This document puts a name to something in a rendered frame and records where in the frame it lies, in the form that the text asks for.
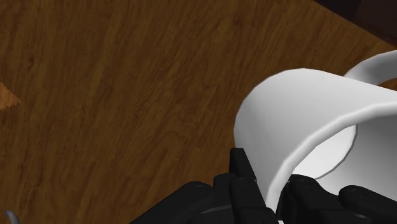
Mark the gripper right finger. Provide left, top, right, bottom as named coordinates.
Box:
left=275, top=174, right=397, bottom=224

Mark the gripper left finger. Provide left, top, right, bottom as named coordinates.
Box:
left=129, top=148, right=279, bottom=224

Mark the white mug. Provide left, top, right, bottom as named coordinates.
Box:
left=233, top=50, right=397, bottom=214

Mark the small grey curved object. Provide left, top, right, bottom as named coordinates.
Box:
left=5, top=209, right=21, bottom=224

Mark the orange-brown jagged object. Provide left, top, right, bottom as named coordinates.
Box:
left=0, top=82, right=22, bottom=111

